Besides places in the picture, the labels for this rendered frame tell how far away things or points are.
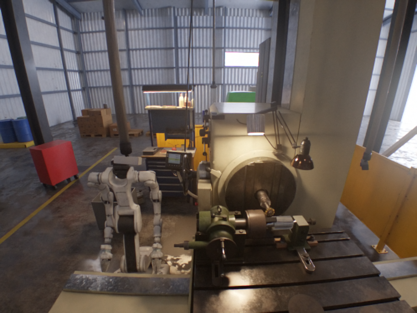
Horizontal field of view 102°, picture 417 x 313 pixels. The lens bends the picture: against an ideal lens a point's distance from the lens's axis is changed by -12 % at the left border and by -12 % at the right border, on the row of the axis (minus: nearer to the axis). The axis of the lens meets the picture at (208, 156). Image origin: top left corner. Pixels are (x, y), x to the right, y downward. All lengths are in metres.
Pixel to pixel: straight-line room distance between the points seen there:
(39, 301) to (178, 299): 1.79
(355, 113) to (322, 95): 0.33
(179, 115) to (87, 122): 6.35
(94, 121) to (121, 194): 7.71
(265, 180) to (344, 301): 0.85
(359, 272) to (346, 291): 0.21
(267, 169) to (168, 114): 2.52
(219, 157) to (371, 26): 1.39
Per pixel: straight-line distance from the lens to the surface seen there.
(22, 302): 3.10
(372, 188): 3.58
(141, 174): 1.56
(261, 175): 1.46
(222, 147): 1.45
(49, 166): 4.99
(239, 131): 1.43
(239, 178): 1.45
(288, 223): 1.44
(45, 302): 2.95
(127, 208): 1.77
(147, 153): 3.42
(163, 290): 1.65
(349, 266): 1.67
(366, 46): 1.80
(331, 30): 1.65
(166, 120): 3.65
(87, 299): 1.82
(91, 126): 9.37
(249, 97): 5.60
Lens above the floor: 2.10
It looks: 21 degrees down
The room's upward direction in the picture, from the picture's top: straight up
